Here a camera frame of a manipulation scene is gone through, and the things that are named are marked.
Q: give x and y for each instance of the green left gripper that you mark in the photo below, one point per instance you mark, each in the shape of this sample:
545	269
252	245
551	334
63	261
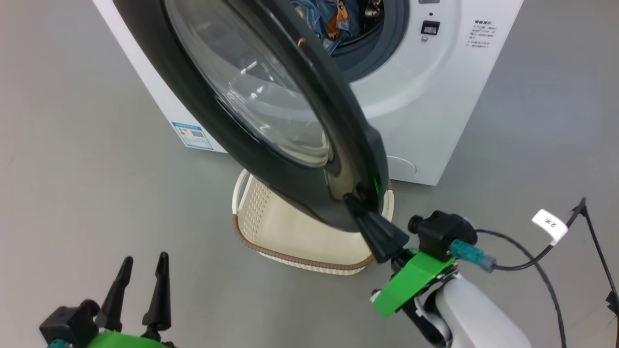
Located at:
121	340

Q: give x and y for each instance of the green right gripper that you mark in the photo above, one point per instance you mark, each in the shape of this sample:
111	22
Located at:
411	285

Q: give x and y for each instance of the black round washer door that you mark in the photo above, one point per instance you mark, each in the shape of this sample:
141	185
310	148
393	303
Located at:
290	193

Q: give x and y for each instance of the blue cartoon print garment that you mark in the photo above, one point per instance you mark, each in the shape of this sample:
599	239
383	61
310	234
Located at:
314	14

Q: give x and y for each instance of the white washing machine body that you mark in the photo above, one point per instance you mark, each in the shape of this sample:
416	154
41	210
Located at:
435	96

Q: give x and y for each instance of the black door lock latch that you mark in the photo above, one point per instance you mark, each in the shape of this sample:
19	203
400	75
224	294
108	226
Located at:
430	27

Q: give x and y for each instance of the stainless steel washer drum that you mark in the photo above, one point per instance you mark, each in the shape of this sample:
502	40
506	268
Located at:
372	8

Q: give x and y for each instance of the round white filter cover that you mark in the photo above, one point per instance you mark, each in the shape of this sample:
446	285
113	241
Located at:
404	169

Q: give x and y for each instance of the cream perforated laundry basket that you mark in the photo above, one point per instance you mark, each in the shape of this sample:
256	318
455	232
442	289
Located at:
290	237

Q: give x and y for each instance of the blue energy label sticker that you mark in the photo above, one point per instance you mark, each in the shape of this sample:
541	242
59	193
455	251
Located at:
192	135

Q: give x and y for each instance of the printed text warning sticker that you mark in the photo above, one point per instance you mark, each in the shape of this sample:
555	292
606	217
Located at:
479	34

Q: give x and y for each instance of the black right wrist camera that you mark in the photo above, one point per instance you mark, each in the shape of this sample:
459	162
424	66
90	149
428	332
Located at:
440	232

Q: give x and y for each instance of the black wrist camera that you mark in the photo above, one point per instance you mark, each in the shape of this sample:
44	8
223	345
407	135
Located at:
67	324
440	232

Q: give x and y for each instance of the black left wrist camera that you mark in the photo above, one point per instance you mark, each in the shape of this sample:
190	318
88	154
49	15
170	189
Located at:
67	324

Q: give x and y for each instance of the teal left camera connector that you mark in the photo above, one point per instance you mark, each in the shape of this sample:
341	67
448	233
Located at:
57	344

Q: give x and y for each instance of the teal camera connector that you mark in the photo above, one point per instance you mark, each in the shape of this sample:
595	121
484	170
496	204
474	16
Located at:
469	252
57	344

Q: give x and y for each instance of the teal right camera connector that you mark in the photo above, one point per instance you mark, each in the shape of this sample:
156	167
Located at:
469	252

